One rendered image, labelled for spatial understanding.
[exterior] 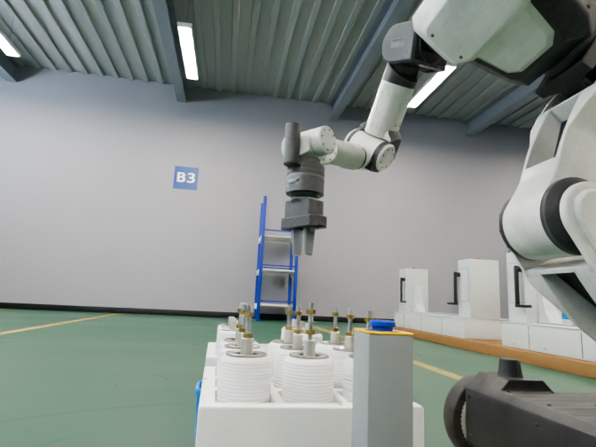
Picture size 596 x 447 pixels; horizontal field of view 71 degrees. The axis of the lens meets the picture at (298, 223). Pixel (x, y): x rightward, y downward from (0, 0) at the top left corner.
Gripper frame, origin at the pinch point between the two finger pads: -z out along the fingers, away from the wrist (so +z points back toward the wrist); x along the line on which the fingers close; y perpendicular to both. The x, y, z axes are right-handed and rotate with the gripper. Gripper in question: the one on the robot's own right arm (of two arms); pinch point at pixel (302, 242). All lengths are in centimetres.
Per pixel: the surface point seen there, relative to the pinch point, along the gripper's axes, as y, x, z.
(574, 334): 241, -1, -26
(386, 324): -11.2, 29.7, -15.8
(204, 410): -26.2, 5.8, -30.8
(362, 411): -13.6, 27.4, -28.4
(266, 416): -17.9, 11.4, -31.8
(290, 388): -11.3, 9.9, -28.4
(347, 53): 375, -297, 352
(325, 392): -6.9, 14.5, -28.8
